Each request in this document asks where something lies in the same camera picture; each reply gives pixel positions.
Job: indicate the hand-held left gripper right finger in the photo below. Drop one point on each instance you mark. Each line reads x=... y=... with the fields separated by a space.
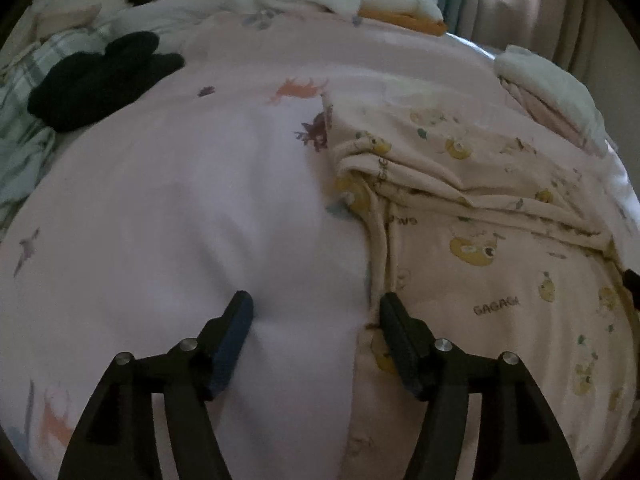
x=401 y=355

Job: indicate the cream duck print garment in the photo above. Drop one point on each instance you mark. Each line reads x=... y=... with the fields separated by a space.
x=500 y=280

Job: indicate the white folded cloth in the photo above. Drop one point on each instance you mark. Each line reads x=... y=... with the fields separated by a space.
x=550 y=85

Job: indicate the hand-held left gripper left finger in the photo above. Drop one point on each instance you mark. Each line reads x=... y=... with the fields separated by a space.
x=231 y=352

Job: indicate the pink curtain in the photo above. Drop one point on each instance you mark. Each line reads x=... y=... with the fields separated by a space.
x=525 y=0

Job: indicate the plaid cloth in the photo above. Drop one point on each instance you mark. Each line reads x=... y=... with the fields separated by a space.
x=25 y=110

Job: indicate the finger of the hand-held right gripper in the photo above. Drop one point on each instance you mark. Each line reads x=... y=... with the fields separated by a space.
x=632 y=287

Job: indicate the white plush toy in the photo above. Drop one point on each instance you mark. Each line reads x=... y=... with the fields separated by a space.
x=70 y=7

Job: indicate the pink dinosaur print bed sheet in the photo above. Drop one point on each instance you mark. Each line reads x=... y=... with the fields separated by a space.
x=175 y=210

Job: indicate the black cloth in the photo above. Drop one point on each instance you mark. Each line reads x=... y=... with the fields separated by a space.
x=100 y=85

